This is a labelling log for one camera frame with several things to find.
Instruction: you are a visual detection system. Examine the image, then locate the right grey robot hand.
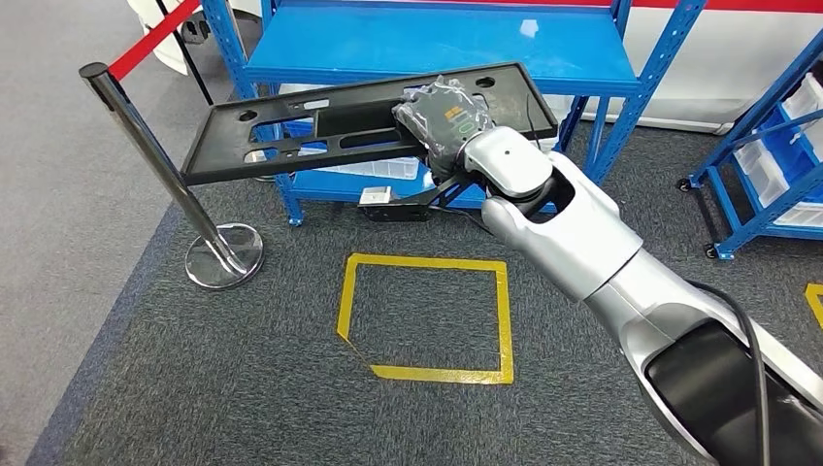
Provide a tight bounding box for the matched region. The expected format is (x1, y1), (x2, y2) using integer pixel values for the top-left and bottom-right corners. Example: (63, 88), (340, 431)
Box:
(392, 76), (496, 184)

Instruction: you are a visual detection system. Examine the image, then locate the blue wheeled shelf rack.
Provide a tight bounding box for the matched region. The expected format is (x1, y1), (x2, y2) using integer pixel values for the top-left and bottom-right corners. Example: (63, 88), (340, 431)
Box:
(675, 28), (823, 262)

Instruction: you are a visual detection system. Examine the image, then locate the yellow floor tape square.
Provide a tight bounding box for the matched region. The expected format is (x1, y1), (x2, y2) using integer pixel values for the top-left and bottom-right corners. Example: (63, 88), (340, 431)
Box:
(336, 252), (515, 385)

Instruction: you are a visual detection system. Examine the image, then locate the black plastic panel part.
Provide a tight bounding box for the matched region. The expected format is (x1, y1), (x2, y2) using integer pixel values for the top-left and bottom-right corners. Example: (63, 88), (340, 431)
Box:
(180, 61), (559, 187)

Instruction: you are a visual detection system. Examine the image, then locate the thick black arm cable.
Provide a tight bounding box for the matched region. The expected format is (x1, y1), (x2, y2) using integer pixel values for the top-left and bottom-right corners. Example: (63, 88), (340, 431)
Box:
(687, 280), (773, 466)

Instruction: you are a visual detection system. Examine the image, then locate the blue metal shelf rack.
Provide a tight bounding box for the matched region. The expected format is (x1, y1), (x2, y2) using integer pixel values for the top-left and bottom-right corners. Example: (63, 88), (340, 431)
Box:
(200, 0), (708, 227)

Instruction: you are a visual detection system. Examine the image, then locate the thin black stanchion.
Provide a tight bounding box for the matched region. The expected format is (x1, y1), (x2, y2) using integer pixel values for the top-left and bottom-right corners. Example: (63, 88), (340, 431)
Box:
(153, 0), (214, 106)

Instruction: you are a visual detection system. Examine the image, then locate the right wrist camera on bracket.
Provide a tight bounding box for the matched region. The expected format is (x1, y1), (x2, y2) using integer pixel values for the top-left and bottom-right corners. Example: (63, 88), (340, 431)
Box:
(357, 173), (480, 224)

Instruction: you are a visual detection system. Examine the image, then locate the blue plastic bin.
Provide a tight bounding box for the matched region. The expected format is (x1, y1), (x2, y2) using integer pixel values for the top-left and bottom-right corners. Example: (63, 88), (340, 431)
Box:
(758, 102), (823, 194)

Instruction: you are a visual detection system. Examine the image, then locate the white car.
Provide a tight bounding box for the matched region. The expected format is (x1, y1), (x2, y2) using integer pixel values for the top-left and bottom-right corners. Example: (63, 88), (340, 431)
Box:
(125, 0), (823, 135)

